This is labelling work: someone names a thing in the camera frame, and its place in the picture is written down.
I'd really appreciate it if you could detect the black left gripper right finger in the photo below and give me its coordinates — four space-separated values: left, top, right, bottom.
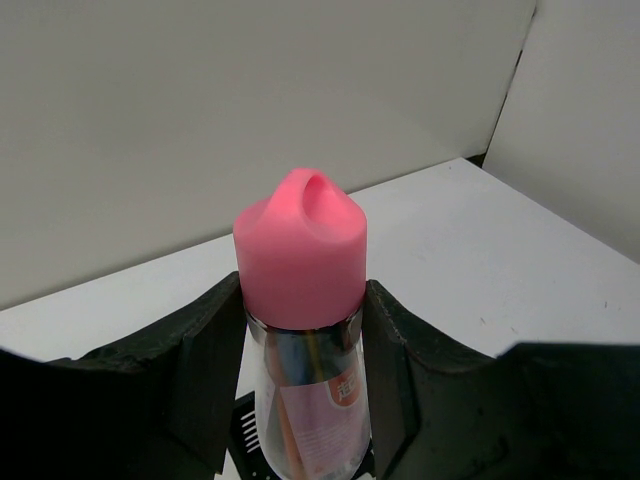
364 280 639 479

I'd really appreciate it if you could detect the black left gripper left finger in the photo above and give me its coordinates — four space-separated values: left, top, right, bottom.
1 273 246 479

